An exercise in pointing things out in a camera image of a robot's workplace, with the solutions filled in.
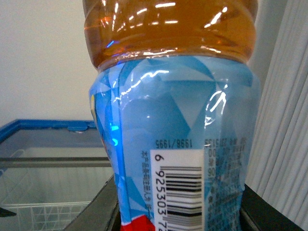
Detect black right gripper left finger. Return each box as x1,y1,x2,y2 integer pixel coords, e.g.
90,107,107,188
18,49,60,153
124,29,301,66
64,176,120,231

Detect white chest freezer blue rim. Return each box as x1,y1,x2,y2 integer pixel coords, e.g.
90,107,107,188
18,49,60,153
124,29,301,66
0,120,113,218

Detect white wire freezer basket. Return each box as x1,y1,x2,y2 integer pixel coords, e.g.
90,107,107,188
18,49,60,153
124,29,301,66
0,201,89,231

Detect iced tea bottle blue label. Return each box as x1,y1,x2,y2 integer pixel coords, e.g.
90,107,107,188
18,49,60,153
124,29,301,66
83,0,260,231

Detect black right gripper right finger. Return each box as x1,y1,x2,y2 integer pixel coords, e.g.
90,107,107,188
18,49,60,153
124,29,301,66
240,185,302,231

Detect sliding glass freezer lid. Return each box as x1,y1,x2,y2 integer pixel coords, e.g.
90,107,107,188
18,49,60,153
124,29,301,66
0,128,111,168

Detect white vertical blinds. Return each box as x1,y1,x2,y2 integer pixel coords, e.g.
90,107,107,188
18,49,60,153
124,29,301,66
246,0,308,230

